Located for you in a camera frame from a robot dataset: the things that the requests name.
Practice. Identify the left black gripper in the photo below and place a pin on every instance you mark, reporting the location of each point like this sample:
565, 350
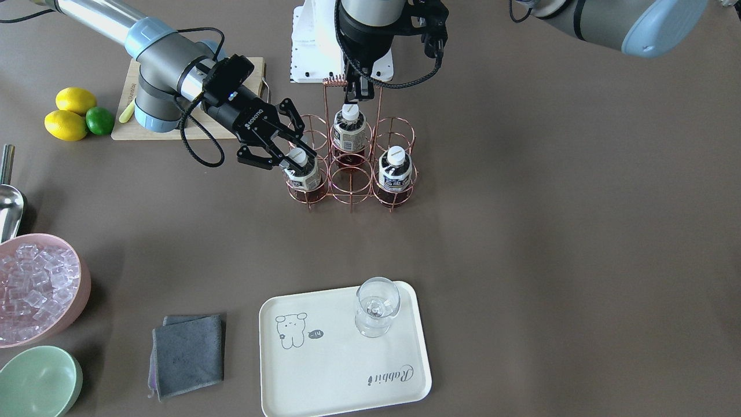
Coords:
358, 42

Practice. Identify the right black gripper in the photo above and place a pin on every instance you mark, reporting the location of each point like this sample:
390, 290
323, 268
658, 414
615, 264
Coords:
250, 123

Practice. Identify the tea bottle white cap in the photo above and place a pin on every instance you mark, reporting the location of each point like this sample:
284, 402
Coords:
306, 183

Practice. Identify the copper wire bottle basket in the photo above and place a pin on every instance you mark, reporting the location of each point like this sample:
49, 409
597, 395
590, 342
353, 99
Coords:
353, 185

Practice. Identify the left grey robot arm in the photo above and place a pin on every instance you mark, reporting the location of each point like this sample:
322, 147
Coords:
645, 29

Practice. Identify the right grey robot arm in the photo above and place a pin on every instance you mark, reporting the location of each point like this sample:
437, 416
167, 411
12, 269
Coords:
178, 75

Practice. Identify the yellow plastic knife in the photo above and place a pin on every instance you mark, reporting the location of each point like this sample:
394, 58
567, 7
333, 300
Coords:
127, 113

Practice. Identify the green lime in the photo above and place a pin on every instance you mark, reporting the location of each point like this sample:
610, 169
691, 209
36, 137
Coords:
100, 121

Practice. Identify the upper yellow lemon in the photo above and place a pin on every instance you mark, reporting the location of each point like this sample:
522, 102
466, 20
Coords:
76, 100

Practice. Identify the yellow lemon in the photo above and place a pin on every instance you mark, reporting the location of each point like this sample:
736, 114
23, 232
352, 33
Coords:
66, 125
76, 100

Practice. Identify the lower yellow lemon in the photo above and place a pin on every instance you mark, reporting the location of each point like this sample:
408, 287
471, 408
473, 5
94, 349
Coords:
66, 125

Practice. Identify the clear stemless glass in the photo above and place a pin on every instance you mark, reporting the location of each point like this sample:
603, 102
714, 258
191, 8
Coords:
377, 303

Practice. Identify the grey folded cloth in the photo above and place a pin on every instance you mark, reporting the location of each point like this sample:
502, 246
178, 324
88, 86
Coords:
187, 354

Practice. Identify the cream rabbit tray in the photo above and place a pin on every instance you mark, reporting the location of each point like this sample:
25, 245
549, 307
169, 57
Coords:
314, 361

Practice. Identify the steel ice scoop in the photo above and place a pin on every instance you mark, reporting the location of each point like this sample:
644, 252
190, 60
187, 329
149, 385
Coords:
12, 200

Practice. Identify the pink bowl of ice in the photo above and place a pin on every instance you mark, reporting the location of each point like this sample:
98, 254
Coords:
45, 286

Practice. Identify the green empty bowl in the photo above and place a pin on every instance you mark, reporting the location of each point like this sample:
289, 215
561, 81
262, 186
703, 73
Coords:
41, 381

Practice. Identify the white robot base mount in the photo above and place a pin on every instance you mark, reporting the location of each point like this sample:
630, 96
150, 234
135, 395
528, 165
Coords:
315, 52

